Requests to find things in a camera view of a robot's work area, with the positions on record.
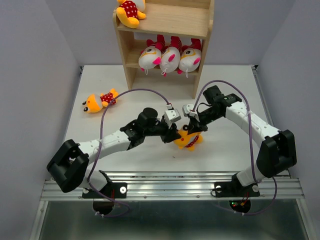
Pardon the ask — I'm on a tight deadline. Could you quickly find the white pink plush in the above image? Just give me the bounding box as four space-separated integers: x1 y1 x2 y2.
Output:
159 36 182 77
177 38 202 78
138 34 166 75

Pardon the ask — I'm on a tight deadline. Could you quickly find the purple cable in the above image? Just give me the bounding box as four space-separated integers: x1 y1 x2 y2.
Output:
86 88 173 218
192 79 278 216

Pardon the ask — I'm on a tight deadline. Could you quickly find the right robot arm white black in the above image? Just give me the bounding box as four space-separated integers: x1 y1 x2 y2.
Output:
182 85 297 198

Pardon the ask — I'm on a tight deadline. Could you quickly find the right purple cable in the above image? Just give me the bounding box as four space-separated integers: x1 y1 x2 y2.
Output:
192 79 278 216

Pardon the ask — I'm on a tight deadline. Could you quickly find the orange plush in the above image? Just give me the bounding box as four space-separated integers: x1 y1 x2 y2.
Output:
116 0 146 29
82 88 119 113

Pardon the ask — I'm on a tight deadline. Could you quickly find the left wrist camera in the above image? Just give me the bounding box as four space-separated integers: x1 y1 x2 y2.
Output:
164 103 182 128

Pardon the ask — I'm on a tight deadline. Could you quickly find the wooden shelf unit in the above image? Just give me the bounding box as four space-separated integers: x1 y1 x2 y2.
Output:
112 0 216 98

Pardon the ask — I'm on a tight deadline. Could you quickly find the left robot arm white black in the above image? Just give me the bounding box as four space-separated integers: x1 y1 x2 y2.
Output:
46 107 181 197

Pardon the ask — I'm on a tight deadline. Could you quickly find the aluminium mounting rail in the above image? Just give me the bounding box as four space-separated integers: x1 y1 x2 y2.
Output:
39 171 306 201

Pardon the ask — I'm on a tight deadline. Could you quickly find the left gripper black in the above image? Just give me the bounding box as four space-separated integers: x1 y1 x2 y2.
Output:
143 116 181 143

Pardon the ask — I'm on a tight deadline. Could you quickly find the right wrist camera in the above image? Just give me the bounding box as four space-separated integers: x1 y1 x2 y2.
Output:
182 104 200 122

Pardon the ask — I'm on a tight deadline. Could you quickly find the orange plush facing up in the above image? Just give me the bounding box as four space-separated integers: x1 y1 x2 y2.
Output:
173 124 203 152

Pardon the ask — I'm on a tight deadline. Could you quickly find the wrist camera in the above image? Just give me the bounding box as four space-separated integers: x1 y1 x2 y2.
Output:
182 104 200 122
164 103 182 128

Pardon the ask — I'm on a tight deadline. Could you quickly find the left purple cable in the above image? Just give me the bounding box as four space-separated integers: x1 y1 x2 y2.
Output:
86 88 173 218

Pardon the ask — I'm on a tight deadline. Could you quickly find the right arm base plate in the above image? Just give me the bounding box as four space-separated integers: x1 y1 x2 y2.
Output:
210 181 260 198

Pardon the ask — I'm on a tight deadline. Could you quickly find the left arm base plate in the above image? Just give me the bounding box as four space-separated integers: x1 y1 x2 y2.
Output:
82 182 128 199

